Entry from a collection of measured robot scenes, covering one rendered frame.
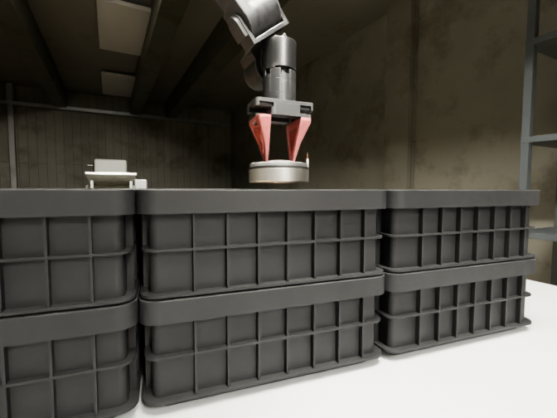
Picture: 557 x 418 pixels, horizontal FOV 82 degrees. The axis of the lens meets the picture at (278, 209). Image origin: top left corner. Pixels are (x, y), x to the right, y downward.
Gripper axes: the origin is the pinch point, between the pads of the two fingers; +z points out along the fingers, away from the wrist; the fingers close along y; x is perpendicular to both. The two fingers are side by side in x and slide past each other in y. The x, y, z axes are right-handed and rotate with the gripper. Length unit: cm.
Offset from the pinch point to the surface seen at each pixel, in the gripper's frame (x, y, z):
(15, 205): 19.9, 30.7, 7.5
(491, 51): -127, -219, -105
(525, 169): -66, -167, -9
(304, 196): 19.6, 4.0, 6.6
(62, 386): 18.3, 28.0, 24.5
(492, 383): 26.3, -17.7, 28.8
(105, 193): 19.8, 24.0, 6.5
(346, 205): 19.5, -1.5, 7.7
